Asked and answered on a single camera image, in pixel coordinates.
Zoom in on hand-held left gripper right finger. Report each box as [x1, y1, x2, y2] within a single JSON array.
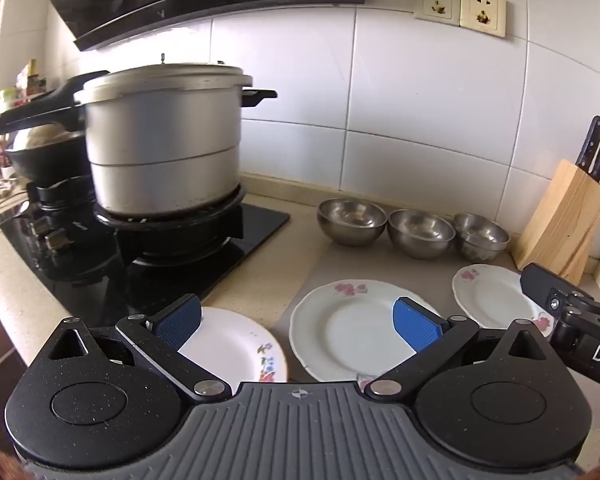
[[364, 296, 552, 403]]

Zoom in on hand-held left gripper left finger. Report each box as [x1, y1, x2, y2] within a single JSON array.
[[47, 294, 232, 404]]

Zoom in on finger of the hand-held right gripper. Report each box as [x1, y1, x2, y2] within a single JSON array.
[[520, 262, 600, 322]]

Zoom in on white plate colourful flower print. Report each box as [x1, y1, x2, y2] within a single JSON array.
[[177, 306, 288, 394]]

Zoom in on small white plate pink flowers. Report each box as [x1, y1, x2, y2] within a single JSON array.
[[451, 263, 554, 337]]

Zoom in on large white plate pink flowers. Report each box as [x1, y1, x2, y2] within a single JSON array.
[[289, 280, 454, 384]]

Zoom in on medium stainless steel bowl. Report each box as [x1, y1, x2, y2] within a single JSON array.
[[386, 208, 457, 261]]

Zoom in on wide stainless steel bowl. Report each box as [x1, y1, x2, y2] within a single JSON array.
[[316, 198, 389, 249]]

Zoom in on wooden knife block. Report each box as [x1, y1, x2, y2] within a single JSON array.
[[511, 159, 600, 284]]

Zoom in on small stainless steel bowl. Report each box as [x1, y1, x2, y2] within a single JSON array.
[[452, 212, 511, 252]]

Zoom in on black glass gas cooktop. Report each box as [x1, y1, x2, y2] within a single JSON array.
[[0, 187, 292, 330]]

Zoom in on aluminium pressure cooker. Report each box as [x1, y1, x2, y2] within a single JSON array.
[[0, 52, 279, 217]]

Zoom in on metal spoon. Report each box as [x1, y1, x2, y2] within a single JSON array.
[[0, 201, 32, 239]]

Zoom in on black wok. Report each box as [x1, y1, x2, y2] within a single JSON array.
[[0, 130, 94, 182]]

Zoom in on condiment bottle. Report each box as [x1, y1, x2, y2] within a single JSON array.
[[14, 59, 49, 97]]

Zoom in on black range hood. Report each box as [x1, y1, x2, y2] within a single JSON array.
[[22, 0, 366, 52]]

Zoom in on beige wall socket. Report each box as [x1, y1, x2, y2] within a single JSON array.
[[412, 0, 462, 26], [459, 0, 508, 39]]

